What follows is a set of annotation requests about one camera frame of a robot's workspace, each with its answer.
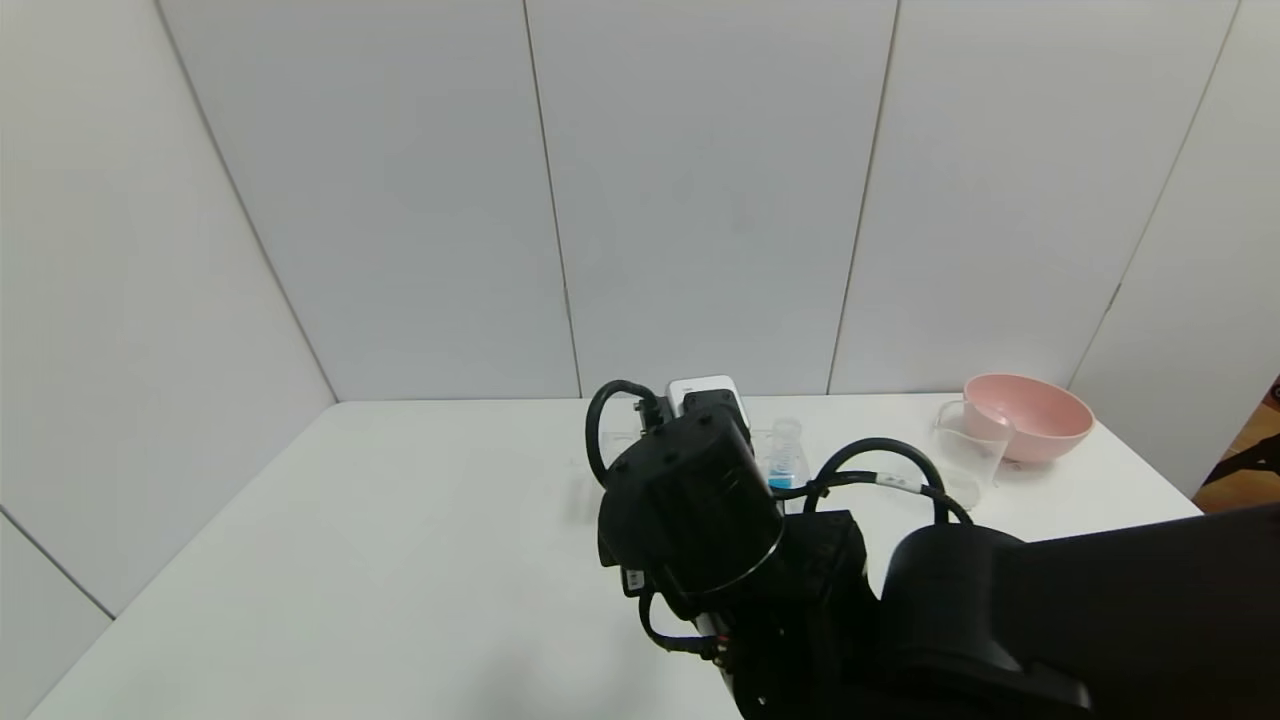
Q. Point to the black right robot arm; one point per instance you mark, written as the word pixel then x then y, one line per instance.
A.
pixel 1000 620

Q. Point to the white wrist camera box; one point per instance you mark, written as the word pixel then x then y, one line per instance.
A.
pixel 700 384

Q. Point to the black stand leg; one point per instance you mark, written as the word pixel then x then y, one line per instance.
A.
pixel 1250 457

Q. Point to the clear acrylic test tube rack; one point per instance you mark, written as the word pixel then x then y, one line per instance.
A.
pixel 758 450

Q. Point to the clear plastic beaker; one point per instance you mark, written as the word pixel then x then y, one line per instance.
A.
pixel 975 445

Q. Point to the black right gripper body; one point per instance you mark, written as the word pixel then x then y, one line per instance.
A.
pixel 631 578

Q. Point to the test tube with blue pigment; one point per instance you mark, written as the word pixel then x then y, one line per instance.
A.
pixel 788 455

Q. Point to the pink bowl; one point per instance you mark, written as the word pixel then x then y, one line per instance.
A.
pixel 1045 420

